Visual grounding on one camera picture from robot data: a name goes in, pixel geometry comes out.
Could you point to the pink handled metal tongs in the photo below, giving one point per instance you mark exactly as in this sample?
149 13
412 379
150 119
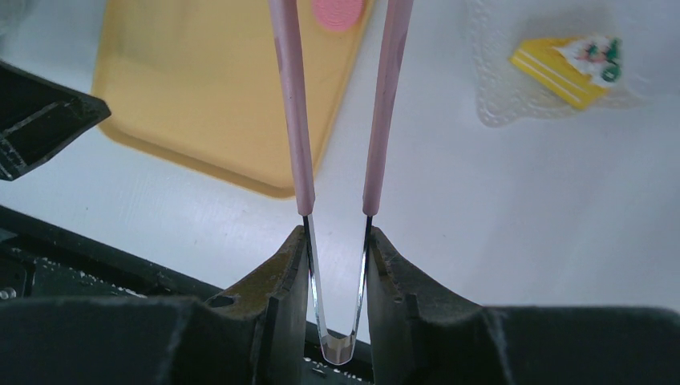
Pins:
288 44

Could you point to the white three tier stand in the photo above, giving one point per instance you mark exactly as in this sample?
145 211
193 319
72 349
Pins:
649 31

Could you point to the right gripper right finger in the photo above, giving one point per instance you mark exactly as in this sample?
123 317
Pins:
423 333

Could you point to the yellow cream cake slice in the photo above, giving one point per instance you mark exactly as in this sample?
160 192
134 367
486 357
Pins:
579 70

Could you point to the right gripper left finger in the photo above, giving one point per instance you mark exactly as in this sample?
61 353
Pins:
251 333

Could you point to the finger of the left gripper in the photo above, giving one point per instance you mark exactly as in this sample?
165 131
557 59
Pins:
40 118

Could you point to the yellow serving tray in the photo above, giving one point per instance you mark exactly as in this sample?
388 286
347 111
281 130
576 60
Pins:
197 83

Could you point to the pink macaron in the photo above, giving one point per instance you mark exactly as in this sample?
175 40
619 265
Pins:
337 15

